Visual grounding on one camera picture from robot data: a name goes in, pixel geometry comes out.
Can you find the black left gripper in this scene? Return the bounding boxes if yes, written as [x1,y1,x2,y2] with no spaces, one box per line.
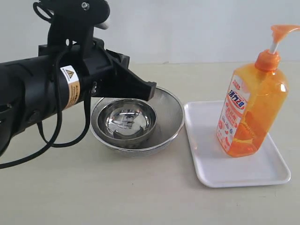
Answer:
[33,0,157,101]

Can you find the orange dish soap pump bottle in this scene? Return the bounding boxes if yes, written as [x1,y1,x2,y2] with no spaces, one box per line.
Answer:
[216,25,300,158]

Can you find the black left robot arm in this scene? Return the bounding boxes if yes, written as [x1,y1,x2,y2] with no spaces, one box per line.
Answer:
[0,0,156,152]

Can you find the small stainless steel bowl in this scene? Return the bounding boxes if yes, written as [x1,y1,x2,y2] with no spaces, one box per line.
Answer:
[97,98,157,142]

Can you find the steel mesh colander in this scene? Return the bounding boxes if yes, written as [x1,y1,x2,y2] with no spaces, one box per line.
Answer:
[90,87,185,157]

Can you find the white rectangular plastic tray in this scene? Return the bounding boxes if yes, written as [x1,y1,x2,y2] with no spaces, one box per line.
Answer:
[184,101,291,188]

